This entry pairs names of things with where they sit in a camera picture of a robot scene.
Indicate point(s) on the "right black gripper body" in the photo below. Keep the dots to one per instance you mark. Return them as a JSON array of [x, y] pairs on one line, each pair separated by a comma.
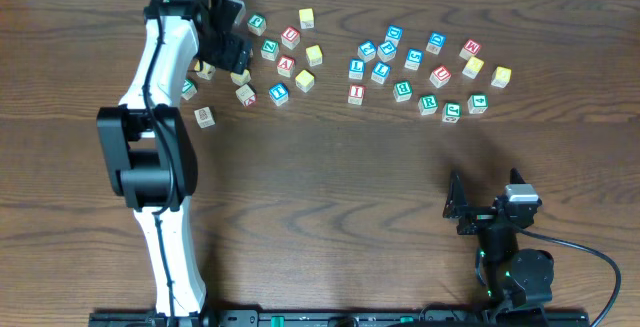
[[478, 218]]

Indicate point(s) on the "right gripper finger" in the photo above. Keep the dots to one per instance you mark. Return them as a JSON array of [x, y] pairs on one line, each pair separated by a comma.
[[515, 177], [456, 204]]

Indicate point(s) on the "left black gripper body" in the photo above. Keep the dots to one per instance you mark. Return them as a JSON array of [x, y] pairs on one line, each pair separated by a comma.
[[233, 51]]

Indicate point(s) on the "yellow C block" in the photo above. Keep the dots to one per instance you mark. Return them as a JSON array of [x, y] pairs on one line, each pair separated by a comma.
[[242, 78]]

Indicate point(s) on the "yellow O block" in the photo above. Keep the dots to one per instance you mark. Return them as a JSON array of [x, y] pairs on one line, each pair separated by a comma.
[[314, 55]]

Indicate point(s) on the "green R block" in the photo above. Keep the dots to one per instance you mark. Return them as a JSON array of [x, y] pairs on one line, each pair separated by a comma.
[[428, 104]]

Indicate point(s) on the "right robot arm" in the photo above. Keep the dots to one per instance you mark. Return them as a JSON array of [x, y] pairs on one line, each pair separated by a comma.
[[516, 279]]

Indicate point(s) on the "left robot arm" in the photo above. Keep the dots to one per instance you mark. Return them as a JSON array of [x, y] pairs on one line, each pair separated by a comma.
[[149, 157]]

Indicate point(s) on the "yellow block far left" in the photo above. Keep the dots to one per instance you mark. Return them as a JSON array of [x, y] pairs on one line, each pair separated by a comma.
[[204, 70]]

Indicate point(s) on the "green J block left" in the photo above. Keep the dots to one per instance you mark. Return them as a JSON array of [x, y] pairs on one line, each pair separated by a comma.
[[257, 24]]

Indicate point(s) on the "green j block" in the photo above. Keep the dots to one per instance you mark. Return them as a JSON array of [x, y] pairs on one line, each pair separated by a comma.
[[451, 112], [257, 24]]

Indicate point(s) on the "green Z block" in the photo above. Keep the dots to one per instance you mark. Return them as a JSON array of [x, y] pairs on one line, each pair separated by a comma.
[[270, 49]]

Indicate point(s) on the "green V block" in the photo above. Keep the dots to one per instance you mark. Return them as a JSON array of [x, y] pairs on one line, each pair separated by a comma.
[[189, 89]]

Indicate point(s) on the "plain red-sided block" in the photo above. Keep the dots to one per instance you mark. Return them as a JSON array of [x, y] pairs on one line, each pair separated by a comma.
[[246, 95]]

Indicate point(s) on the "red A block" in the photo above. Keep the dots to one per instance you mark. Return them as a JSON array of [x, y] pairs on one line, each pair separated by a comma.
[[286, 66]]

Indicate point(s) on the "red U block left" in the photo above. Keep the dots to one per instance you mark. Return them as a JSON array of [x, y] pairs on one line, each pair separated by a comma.
[[290, 37]]

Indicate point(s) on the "red u block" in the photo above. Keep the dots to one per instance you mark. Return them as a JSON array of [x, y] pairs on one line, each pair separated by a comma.
[[440, 76], [290, 37]]

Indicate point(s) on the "plain picture block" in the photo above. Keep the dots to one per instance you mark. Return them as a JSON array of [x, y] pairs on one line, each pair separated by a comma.
[[204, 117]]

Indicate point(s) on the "blue T block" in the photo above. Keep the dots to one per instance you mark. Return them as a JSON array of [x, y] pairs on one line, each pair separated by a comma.
[[279, 94]]

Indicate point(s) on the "green 4 block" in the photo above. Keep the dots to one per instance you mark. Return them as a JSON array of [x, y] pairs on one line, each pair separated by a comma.
[[477, 103]]

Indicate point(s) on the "green J block right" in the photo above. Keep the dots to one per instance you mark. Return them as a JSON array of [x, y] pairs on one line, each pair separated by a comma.
[[451, 112]]

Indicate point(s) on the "yellow block top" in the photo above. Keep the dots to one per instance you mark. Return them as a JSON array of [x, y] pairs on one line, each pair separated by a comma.
[[306, 18]]

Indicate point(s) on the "yellow S block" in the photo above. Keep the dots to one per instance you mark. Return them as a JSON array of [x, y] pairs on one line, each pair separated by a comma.
[[305, 81]]

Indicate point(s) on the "yellow G block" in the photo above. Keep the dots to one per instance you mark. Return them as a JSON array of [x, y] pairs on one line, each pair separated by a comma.
[[501, 77]]

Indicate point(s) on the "yellow K block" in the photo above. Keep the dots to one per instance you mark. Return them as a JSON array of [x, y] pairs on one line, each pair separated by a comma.
[[473, 66]]

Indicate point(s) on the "green B block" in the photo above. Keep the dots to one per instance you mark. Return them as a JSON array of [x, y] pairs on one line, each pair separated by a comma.
[[402, 91]]

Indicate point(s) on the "red U block right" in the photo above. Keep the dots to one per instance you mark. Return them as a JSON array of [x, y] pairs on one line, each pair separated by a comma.
[[440, 76]]

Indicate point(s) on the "red M block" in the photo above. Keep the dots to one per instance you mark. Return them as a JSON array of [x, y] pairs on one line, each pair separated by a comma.
[[469, 49]]

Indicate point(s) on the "blue L block left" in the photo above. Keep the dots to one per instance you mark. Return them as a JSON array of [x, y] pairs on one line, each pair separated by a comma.
[[356, 69]]

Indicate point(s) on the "blue l block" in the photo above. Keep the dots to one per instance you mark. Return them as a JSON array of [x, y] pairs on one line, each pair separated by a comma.
[[380, 72], [356, 69]]

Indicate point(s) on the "red I block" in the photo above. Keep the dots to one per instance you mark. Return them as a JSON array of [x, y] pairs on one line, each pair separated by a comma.
[[356, 94]]

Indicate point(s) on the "blue 2 block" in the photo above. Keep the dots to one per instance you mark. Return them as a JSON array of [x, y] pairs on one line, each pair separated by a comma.
[[367, 51]]

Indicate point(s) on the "blue 5 block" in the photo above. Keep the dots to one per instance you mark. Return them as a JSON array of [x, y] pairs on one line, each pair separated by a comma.
[[413, 59]]

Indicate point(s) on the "blue L block right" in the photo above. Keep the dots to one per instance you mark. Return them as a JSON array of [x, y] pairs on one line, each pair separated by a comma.
[[380, 72]]

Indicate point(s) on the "blue D block right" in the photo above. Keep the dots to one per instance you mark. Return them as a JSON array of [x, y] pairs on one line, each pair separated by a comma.
[[435, 43]]

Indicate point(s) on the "blue d block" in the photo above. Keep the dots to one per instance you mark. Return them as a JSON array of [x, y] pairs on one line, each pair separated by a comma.
[[394, 34], [435, 43]]

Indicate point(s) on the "blue P block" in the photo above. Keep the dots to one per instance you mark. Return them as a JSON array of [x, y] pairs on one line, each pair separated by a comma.
[[386, 51]]

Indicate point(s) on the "blue D block left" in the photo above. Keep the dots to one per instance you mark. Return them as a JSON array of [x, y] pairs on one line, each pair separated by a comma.
[[394, 34]]

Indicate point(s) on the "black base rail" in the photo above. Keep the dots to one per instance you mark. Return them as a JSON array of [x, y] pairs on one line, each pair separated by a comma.
[[438, 316]]

